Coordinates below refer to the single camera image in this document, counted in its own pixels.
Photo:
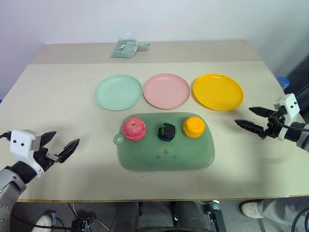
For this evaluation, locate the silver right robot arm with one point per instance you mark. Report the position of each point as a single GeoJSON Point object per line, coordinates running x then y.
{"type": "Point", "coordinates": [301, 142]}

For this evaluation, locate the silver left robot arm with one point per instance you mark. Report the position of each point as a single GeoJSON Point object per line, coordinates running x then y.
{"type": "Point", "coordinates": [10, 184]}

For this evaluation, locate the pink red apple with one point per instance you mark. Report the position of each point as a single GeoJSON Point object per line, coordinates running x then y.
{"type": "Point", "coordinates": [134, 129]}

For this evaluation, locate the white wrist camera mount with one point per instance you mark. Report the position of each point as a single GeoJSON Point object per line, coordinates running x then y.
{"type": "Point", "coordinates": [290, 106]}
{"type": "Point", "coordinates": [22, 145]}

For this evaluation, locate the teal plastic bag bundle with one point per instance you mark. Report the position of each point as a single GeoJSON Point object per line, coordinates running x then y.
{"type": "Point", "coordinates": [124, 48]}

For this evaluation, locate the white shoe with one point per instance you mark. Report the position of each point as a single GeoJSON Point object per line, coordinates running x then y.
{"type": "Point", "coordinates": [251, 210]}
{"type": "Point", "coordinates": [44, 223]}

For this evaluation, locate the orange fruit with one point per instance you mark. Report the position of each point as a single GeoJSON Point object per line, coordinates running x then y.
{"type": "Point", "coordinates": [193, 127]}

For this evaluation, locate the pink plate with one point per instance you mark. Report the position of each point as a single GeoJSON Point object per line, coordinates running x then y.
{"type": "Point", "coordinates": [166, 91]}

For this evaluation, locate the mint green plate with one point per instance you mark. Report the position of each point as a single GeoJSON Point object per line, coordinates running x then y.
{"type": "Point", "coordinates": [118, 92]}

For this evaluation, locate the grey trouser leg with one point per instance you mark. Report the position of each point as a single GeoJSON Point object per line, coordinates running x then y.
{"type": "Point", "coordinates": [282, 212]}

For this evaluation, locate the yellow plate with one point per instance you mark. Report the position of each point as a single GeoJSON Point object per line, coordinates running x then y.
{"type": "Point", "coordinates": [217, 91]}

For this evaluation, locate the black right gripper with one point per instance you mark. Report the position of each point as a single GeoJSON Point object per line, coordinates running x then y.
{"type": "Point", "coordinates": [274, 126]}

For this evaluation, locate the translucent green cutting mat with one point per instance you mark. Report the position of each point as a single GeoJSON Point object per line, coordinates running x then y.
{"type": "Point", "coordinates": [166, 154]}

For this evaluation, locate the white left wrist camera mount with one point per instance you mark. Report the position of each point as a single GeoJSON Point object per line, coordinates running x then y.
{"type": "Point", "coordinates": [22, 145]}

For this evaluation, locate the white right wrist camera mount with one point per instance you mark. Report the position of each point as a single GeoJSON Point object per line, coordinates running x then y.
{"type": "Point", "coordinates": [290, 106]}

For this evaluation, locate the black textured panel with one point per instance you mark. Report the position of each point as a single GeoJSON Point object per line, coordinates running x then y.
{"type": "Point", "coordinates": [299, 75]}

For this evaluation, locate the blue round object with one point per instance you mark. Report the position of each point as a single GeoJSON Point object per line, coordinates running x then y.
{"type": "Point", "coordinates": [283, 82]}

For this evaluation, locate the dark green black toy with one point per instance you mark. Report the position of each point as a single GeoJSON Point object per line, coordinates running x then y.
{"type": "Point", "coordinates": [167, 132]}

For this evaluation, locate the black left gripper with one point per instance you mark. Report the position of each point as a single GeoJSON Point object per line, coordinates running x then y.
{"type": "Point", "coordinates": [43, 158]}

